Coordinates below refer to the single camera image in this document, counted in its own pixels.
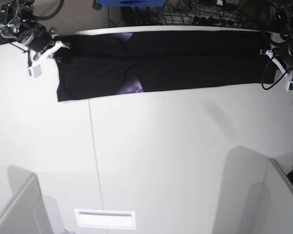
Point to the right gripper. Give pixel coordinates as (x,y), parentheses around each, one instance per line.
(39,40)

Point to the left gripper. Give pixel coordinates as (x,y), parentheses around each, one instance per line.
(282,57)

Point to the black T-shirt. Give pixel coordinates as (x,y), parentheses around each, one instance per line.
(113,64)

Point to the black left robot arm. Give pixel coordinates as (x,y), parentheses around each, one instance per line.
(284,11)

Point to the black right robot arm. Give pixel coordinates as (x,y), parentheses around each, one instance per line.
(17,22)

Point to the blue box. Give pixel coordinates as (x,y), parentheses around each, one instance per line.
(131,3)

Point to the right grey divider panel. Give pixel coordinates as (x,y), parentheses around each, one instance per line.
(269,205)

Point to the grey divider panel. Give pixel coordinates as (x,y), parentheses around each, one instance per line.
(269,205)
(25,212)

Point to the left grey divider panel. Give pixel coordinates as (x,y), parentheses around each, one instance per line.
(25,212)

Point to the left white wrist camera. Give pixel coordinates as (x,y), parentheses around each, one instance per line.
(288,85)

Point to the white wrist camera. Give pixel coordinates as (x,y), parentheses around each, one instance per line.
(34,71)
(288,85)

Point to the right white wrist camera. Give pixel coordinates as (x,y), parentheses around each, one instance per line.
(34,71)

